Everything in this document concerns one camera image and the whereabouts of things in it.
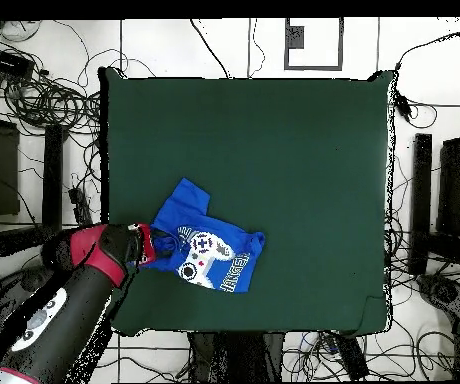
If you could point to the blue printed t-shirt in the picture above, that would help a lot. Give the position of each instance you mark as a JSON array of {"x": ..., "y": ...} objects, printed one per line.
[{"x": 182, "y": 208}]

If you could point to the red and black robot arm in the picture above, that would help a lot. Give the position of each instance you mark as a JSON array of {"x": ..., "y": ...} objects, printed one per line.
[{"x": 78, "y": 312}]

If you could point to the black power strip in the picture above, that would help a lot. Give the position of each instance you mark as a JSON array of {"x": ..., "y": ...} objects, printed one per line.
[
  {"x": 352, "y": 358},
  {"x": 78, "y": 204}
]

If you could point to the grey wheeled base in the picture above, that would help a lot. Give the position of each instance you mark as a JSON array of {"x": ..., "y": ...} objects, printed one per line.
[
  {"x": 444, "y": 292},
  {"x": 30, "y": 280}
]

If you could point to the dark green table cloth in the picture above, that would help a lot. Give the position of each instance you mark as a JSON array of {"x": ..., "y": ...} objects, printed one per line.
[{"x": 314, "y": 160}]

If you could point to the black electronics box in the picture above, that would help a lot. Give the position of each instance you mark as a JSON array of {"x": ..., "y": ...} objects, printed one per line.
[{"x": 8, "y": 63}]

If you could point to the black power adapter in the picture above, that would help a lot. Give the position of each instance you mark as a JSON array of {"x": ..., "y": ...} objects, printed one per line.
[{"x": 404, "y": 106}]

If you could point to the black frame stand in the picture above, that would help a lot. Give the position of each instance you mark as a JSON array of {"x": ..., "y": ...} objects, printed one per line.
[
  {"x": 52, "y": 180},
  {"x": 421, "y": 200}
]

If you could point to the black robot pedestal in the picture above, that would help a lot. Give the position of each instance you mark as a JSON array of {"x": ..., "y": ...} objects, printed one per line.
[{"x": 238, "y": 356}]

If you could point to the grey square frame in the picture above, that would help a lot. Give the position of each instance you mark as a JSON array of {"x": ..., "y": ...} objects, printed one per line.
[{"x": 294, "y": 38}]

